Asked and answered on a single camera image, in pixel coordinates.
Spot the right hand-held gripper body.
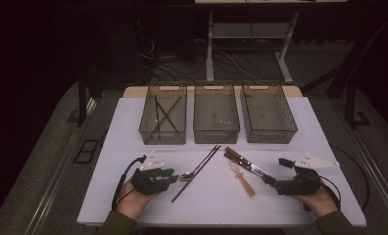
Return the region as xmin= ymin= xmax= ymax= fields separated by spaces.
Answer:
xmin=276 ymin=153 xmax=341 ymax=197

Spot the white-legged desk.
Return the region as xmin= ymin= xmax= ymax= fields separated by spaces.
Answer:
xmin=194 ymin=0 xmax=348 ymax=84

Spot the brown chopstick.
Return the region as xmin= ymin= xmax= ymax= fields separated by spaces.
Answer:
xmin=152 ymin=96 xmax=182 ymax=133
xmin=170 ymin=145 xmax=221 ymax=204

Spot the white floor cable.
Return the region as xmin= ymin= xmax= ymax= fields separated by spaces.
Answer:
xmin=220 ymin=51 xmax=263 ymax=81

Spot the black metal stand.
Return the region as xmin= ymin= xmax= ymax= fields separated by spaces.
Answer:
xmin=67 ymin=70 xmax=102 ymax=128
xmin=301 ymin=9 xmax=388 ymax=129

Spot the left hand-held gripper black cable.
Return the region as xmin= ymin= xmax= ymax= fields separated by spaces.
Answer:
xmin=112 ymin=155 xmax=148 ymax=212

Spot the person's left hand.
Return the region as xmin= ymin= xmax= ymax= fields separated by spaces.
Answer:
xmin=116 ymin=180 xmax=161 ymax=220

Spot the right hand-held gripper black cable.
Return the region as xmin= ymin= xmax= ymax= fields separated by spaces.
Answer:
xmin=318 ymin=175 xmax=343 ymax=210

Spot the metal floor rail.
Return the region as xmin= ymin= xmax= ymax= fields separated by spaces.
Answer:
xmin=343 ymin=121 xmax=388 ymax=226
xmin=24 ymin=97 xmax=98 ymax=235

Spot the person's right hand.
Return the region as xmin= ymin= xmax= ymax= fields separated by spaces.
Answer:
xmin=291 ymin=185 xmax=340 ymax=218

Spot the black floor cable bundle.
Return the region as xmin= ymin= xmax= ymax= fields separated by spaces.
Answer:
xmin=137 ymin=35 xmax=210 ymax=82

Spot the small light wooden spoon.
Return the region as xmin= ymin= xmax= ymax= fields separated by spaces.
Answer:
xmin=228 ymin=160 xmax=257 ymax=198

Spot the metal spoon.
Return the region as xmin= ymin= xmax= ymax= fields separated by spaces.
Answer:
xmin=179 ymin=145 xmax=219 ymax=181

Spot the clear grey plastic bin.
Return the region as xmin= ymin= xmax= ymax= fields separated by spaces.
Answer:
xmin=138 ymin=81 xmax=188 ymax=146
xmin=240 ymin=80 xmax=299 ymax=145
xmin=193 ymin=80 xmax=241 ymax=145

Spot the thin black cable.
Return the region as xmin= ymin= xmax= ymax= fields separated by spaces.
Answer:
xmin=330 ymin=143 xmax=370 ymax=212

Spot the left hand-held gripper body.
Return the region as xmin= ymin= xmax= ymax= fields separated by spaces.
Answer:
xmin=130 ymin=150 xmax=170 ymax=196

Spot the hand-held gripper black cable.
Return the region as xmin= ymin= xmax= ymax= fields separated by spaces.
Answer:
xmin=318 ymin=175 xmax=343 ymax=210
xmin=112 ymin=155 xmax=148 ymax=212

